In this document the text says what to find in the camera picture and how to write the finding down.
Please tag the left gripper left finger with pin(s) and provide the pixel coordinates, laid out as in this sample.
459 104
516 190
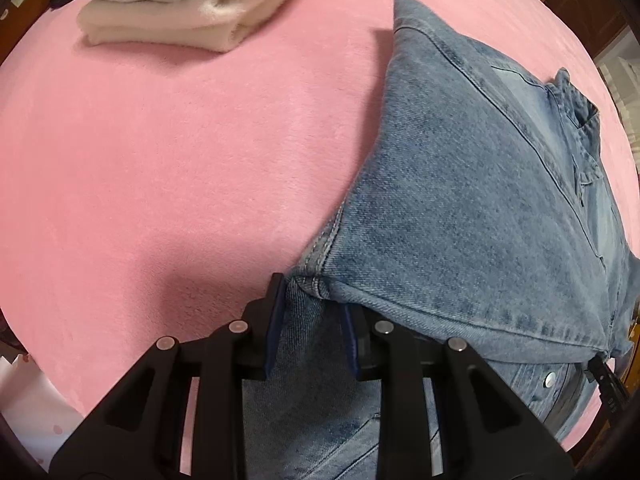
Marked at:
136 430

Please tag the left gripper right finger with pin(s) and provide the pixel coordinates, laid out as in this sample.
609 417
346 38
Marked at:
445 413

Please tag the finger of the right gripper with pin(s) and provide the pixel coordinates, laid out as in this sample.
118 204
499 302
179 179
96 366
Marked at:
613 393

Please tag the blue denim jacket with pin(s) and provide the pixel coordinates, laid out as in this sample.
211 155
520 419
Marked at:
483 212

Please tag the pink bed blanket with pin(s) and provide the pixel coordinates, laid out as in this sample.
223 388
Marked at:
150 190

